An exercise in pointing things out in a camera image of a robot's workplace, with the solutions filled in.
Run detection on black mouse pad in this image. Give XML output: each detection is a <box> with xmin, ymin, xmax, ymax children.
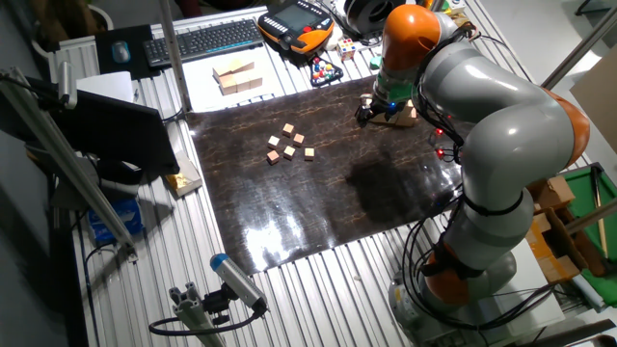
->
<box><xmin>94</xmin><ymin>23</ymin><xmax>161</xmax><ymax>82</ymax></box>

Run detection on grey computer mouse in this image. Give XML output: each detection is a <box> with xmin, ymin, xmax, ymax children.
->
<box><xmin>111</xmin><ymin>40</ymin><xmax>132</xmax><ymax>65</ymax></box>

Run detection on black camera bracket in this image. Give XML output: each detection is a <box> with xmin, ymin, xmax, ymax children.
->
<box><xmin>201</xmin><ymin>283</ymin><xmax>233</xmax><ymax>326</ymax></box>

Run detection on silver metal pole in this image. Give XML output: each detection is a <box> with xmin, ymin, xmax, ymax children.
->
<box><xmin>564</xmin><ymin>198</ymin><xmax>617</xmax><ymax>236</ymax></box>
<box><xmin>157</xmin><ymin>0</ymin><xmax>193</xmax><ymax>113</ymax></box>
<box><xmin>542</xmin><ymin>7</ymin><xmax>617</xmax><ymax>91</ymax></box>

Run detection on green gripper mount plate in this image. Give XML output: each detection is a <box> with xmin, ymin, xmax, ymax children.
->
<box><xmin>375</xmin><ymin>71</ymin><xmax>418</xmax><ymax>103</ymax></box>

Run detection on gold foil object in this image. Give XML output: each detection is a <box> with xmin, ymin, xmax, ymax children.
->
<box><xmin>447</xmin><ymin>9</ymin><xmax>471</xmax><ymax>28</ymax></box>

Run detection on orange black teach pendant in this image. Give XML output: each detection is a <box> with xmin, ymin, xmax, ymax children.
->
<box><xmin>256</xmin><ymin>0</ymin><xmax>336</xmax><ymax>55</ymax></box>

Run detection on dark marble pattern mat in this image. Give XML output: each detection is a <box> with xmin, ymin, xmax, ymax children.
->
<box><xmin>185</xmin><ymin>71</ymin><xmax>467</xmax><ymax>276</ymax></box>

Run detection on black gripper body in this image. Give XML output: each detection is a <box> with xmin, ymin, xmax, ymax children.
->
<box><xmin>369</xmin><ymin>97</ymin><xmax>405</xmax><ymax>122</ymax></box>

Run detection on green mini billiard table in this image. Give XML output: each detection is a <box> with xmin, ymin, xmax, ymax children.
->
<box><xmin>561</xmin><ymin>162</ymin><xmax>617</xmax><ymax>307</ymax></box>

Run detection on wooden cue stick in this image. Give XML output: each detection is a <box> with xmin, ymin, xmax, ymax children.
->
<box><xmin>591</xmin><ymin>166</ymin><xmax>609</xmax><ymax>259</ymax></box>

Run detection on silver camera with blue end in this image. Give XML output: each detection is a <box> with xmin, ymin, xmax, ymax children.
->
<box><xmin>209</xmin><ymin>253</ymin><xmax>269</xmax><ymax>312</ymax></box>

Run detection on black computer keyboard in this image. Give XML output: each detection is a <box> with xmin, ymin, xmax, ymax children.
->
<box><xmin>142</xmin><ymin>17</ymin><xmax>265</xmax><ymax>68</ymax></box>

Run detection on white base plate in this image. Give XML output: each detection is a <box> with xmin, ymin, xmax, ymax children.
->
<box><xmin>481</xmin><ymin>238</ymin><xmax>566</xmax><ymax>338</ymax></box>

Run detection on white puzzle cube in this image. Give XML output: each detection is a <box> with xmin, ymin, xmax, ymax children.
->
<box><xmin>336</xmin><ymin>38</ymin><xmax>357</xmax><ymax>62</ymax></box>

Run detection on stacked large wooden blocks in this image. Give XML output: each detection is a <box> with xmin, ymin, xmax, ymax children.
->
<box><xmin>370</xmin><ymin>99</ymin><xmax>419</xmax><ymax>128</ymax></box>

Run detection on slanted aluminium beam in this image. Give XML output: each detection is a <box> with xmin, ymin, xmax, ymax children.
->
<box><xmin>0</xmin><ymin>67</ymin><xmax>140</xmax><ymax>262</ymax></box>

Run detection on forearm with maroon sleeve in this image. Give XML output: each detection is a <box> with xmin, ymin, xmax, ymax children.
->
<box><xmin>173</xmin><ymin>0</ymin><xmax>203</xmax><ymax>19</ymax></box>

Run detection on blue tissue pack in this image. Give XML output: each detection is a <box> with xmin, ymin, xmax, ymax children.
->
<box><xmin>87</xmin><ymin>198</ymin><xmax>145</xmax><ymax>245</ymax></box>

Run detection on open cardboard box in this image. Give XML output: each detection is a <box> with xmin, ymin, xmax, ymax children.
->
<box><xmin>524</xmin><ymin>173</ymin><xmax>590</xmax><ymax>285</ymax></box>

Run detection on silver camera on beam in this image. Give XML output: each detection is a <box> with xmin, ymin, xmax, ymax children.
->
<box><xmin>57</xmin><ymin>60</ymin><xmax>79</xmax><ymax>110</ymax></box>

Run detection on black filament spool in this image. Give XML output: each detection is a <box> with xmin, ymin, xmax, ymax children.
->
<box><xmin>344</xmin><ymin>0</ymin><xmax>406</xmax><ymax>36</ymax></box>

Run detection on black laptop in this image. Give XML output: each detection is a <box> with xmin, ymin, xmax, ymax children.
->
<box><xmin>0</xmin><ymin>76</ymin><xmax>180</xmax><ymax>175</ymax></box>

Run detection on aluminium profile camera post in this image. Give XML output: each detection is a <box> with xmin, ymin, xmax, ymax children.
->
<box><xmin>168</xmin><ymin>281</ymin><xmax>228</xmax><ymax>347</ymax></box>

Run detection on triangle rack of billiard balls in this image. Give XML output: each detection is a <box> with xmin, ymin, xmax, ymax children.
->
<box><xmin>309</xmin><ymin>56</ymin><xmax>345</xmax><ymax>89</ymax></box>

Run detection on brown cardboard sheet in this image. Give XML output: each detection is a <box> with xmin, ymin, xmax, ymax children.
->
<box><xmin>570</xmin><ymin>45</ymin><xmax>617</xmax><ymax>155</ymax></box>

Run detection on box with gold foil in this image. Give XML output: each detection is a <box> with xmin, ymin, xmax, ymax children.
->
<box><xmin>165</xmin><ymin>149</ymin><xmax>203</xmax><ymax>198</ymax></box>

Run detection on black camera cable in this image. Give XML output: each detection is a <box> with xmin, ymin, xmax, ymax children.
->
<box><xmin>148</xmin><ymin>301</ymin><xmax>267</xmax><ymax>337</ymax></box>

